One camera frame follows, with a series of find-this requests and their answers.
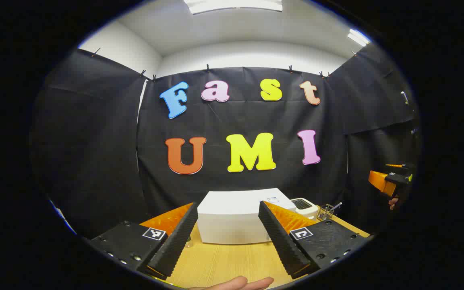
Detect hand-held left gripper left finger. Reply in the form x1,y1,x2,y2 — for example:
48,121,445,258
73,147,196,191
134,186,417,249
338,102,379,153
90,201,199,280

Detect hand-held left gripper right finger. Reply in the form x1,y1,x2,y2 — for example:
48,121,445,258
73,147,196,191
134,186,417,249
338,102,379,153
258,201,372,280

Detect white microwave oven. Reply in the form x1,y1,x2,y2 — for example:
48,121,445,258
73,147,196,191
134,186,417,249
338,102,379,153
197,188,297,245

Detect white toaster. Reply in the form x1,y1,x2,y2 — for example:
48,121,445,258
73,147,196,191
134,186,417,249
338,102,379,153
290,197,319,220

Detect ceiling light panel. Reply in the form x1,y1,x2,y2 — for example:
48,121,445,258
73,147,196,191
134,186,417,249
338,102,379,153
184,0,283,15
347,29,371,47

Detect metal wire utensil holder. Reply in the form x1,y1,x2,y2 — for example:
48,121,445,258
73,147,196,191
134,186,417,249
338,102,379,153
317,203,334,222

